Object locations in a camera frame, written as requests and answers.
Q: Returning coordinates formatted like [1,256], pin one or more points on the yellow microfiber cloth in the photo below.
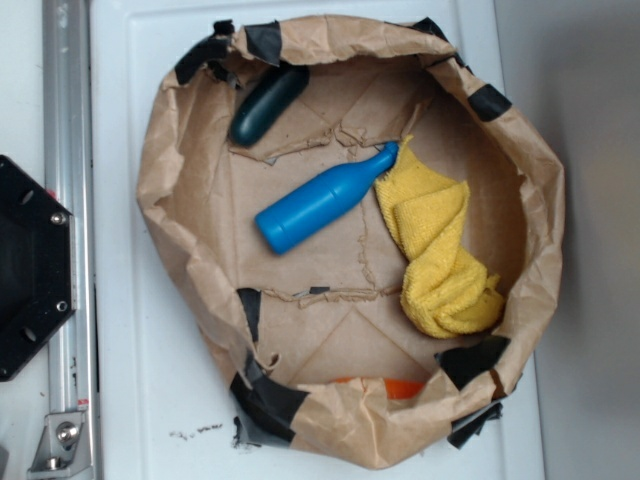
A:
[446,292]

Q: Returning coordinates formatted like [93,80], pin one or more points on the blue plastic bottle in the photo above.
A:
[322,200]

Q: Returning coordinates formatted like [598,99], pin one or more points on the brown paper bag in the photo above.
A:
[281,327]

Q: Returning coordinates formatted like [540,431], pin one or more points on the orange plastic carrot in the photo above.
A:
[395,389]

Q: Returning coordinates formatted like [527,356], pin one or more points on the aluminium extrusion rail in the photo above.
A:
[73,351]

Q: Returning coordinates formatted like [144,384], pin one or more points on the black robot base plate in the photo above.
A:
[36,268]

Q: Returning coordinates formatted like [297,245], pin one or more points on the metal corner bracket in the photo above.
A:
[63,450]

